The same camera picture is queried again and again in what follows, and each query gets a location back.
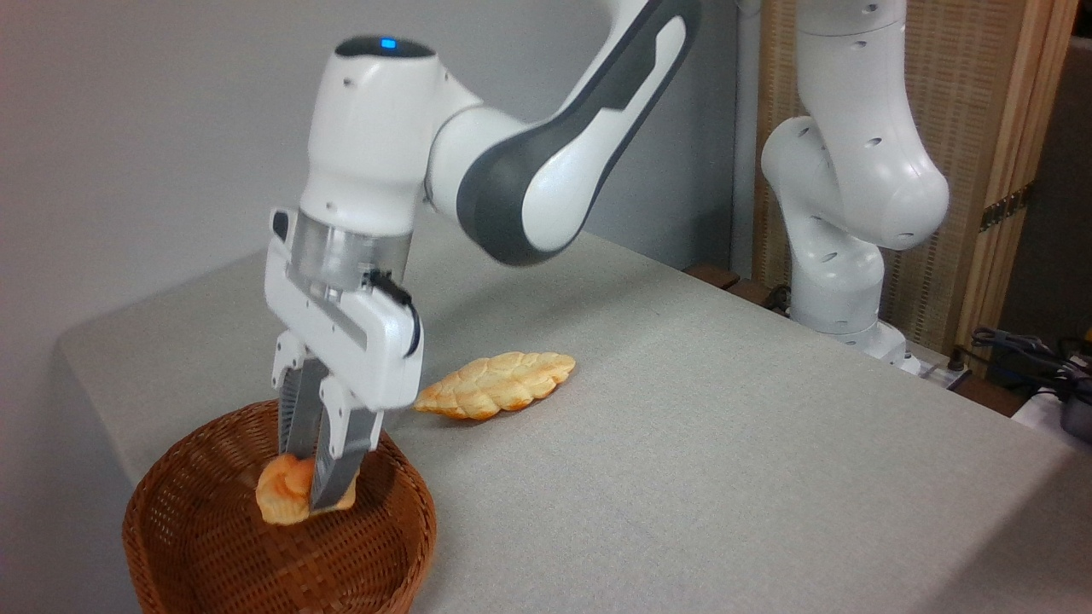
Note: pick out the white power strip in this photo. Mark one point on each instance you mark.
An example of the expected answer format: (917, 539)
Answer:
(943, 373)

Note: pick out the round braided bread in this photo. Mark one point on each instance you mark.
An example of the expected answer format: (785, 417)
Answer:
(286, 495)

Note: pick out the brown wooden block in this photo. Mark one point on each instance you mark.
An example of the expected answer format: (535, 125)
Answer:
(712, 275)

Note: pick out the metal screen hinge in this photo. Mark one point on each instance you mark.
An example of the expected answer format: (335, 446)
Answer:
(1005, 209)

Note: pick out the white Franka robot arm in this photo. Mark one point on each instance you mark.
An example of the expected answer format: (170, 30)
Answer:
(529, 170)

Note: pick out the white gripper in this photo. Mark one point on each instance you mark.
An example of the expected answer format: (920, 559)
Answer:
(367, 350)

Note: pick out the grey tablecloth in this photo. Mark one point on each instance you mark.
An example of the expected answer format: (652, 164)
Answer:
(725, 477)

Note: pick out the wooden folding screen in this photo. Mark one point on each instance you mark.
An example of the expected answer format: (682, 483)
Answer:
(981, 85)

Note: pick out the long braided bread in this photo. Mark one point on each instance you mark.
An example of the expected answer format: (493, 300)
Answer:
(499, 385)

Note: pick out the brown wicker basket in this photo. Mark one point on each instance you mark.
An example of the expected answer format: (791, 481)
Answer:
(213, 546)

